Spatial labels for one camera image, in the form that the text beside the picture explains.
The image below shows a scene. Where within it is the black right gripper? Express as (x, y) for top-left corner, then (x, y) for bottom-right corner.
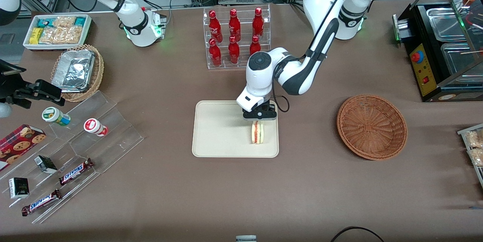
(0, 59), (66, 109)

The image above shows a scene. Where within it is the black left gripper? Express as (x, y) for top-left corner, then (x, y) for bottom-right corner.
(243, 101), (278, 121)

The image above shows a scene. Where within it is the round sandwich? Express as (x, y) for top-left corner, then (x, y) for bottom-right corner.
(251, 120), (265, 145)

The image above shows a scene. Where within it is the cream rectangular tray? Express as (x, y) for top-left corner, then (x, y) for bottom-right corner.
(192, 100), (280, 158)

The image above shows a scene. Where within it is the silver foil tray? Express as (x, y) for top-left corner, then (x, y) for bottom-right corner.
(51, 49), (95, 92)

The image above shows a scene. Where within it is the light wicker basket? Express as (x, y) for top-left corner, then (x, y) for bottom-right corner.
(51, 44), (105, 102)

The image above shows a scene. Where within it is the brown wicker basket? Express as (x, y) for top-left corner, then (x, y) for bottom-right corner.
(337, 94), (408, 161)

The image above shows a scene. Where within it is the metal snack tray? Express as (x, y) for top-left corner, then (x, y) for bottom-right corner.
(457, 123), (483, 189)

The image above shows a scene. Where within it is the green lidded yogurt cup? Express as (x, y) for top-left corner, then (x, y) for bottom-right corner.
(42, 106), (71, 127)

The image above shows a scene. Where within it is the red tartan cookie box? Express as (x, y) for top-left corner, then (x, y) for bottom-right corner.
(0, 124), (47, 171)

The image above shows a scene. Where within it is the white snack bin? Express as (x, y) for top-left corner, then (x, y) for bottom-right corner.
(23, 14), (92, 51)

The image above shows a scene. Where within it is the clear acrylic bottle rack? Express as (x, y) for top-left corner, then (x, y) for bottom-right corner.
(203, 4), (272, 70)

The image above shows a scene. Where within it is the yellow snack packet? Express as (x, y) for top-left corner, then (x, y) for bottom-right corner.
(29, 28), (43, 45)

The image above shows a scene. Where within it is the red lidded yogurt cup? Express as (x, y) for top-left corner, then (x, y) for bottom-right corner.
(83, 118), (109, 137)

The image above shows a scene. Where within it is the red cola bottle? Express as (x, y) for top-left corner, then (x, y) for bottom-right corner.
(209, 10), (223, 43)
(249, 35), (261, 56)
(228, 37), (240, 65)
(209, 39), (222, 67)
(229, 9), (241, 42)
(252, 7), (265, 39)

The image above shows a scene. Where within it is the clear bag of crackers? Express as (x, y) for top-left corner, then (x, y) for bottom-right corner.
(53, 16), (77, 28)
(39, 26), (84, 45)

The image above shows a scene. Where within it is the small black carton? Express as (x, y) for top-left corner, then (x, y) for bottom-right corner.
(8, 177), (30, 199)
(34, 155), (58, 175)

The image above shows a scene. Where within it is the Snickers chocolate bar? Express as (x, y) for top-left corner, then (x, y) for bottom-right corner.
(21, 189), (62, 217)
(58, 158), (95, 186)

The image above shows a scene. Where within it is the clear acrylic stepped stand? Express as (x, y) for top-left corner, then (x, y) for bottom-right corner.
(0, 91), (144, 225)

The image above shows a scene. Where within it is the black food warmer appliance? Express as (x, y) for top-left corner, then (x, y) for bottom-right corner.
(392, 0), (483, 103)

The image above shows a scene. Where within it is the steel warmer pan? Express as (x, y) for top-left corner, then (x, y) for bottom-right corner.
(426, 7), (471, 42)
(440, 42), (483, 81)

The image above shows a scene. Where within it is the clear bag of snacks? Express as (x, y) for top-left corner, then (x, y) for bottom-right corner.
(468, 148), (483, 167)
(465, 130), (483, 149)

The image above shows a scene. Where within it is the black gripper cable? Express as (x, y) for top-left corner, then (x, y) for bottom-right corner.
(271, 92), (291, 113)

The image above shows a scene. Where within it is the black cable loop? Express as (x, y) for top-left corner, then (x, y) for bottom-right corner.
(331, 226), (385, 242)

